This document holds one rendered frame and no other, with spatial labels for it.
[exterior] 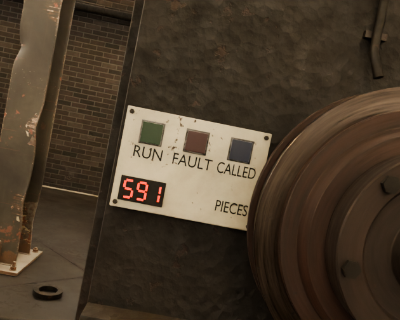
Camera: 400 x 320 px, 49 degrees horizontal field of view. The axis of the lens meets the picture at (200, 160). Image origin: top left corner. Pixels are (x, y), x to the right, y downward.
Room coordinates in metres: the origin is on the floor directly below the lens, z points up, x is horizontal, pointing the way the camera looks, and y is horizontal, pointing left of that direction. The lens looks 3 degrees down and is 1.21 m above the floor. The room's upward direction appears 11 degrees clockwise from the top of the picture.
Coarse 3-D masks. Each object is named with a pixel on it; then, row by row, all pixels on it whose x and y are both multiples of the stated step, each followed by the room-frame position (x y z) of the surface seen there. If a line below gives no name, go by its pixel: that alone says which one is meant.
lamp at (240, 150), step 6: (234, 144) 0.78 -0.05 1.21; (240, 144) 0.78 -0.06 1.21; (246, 144) 0.78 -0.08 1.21; (234, 150) 0.78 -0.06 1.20; (240, 150) 0.78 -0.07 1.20; (246, 150) 0.78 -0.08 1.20; (234, 156) 0.78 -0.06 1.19; (240, 156) 0.78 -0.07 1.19; (246, 156) 0.78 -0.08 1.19; (246, 162) 0.78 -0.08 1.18
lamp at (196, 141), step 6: (192, 132) 0.77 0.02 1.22; (198, 132) 0.77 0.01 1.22; (192, 138) 0.77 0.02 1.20; (198, 138) 0.77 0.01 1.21; (204, 138) 0.77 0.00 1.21; (186, 144) 0.77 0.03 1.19; (192, 144) 0.77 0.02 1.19; (198, 144) 0.77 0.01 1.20; (204, 144) 0.77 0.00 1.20; (192, 150) 0.77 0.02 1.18; (198, 150) 0.77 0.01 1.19; (204, 150) 0.77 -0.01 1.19
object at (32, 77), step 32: (32, 0) 3.11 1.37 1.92; (64, 0) 3.42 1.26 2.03; (32, 32) 3.12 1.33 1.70; (64, 32) 3.42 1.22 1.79; (32, 64) 3.12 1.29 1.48; (32, 96) 3.12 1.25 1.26; (32, 128) 3.10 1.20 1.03; (0, 160) 3.11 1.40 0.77; (32, 160) 3.12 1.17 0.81; (0, 192) 3.11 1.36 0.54; (32, 192) 3.42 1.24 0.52; (0, 224) 3.12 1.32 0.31; (32, 224) 3.41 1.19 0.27; (0, 256) 3.12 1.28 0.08; (32, 256) 3.41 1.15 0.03
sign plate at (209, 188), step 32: (128, 128) 0.77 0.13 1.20; (192, 128) 0.78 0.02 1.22; (224, 128) 0.78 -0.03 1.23; (128, 160) 0.77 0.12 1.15; (160, 160) 0.77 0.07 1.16; (192, 160) 0.78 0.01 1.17; (224, 160) 0.78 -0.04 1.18; (256, 160) 0.78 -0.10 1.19; (128, 192) 0.77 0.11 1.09; (192, 192) 0.78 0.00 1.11; (224, 192) 0.78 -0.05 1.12; (224, 224) 0.78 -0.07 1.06
